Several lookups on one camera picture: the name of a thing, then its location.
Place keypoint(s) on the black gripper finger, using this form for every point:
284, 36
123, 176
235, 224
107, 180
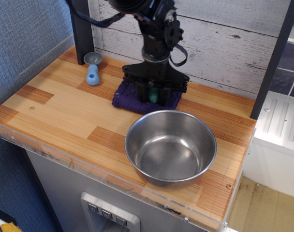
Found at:
142, 89
164, 95

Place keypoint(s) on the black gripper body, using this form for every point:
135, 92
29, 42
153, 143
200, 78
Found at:
159, 75

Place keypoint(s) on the green toy cucumber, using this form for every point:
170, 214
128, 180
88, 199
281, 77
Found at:
153, 94

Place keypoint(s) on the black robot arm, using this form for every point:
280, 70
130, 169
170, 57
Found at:
159, 26

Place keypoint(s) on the purple chenille cloth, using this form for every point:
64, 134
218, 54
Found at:
125, 97

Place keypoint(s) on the stainless steel bowl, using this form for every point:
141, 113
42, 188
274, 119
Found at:
170, 148

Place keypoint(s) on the blue grey toy spoon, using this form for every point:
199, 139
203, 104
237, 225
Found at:
93, 60

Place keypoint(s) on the clear acrylic edge guard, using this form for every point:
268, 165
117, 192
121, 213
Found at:
99, 166

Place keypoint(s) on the silver button panel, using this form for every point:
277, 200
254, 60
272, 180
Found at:
103, 216

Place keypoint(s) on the black left frame post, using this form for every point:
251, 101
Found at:
82, 30

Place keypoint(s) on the black frame post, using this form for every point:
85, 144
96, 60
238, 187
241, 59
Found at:
82, 30
274, 61

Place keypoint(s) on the black right frame post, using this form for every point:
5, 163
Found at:
274, 61

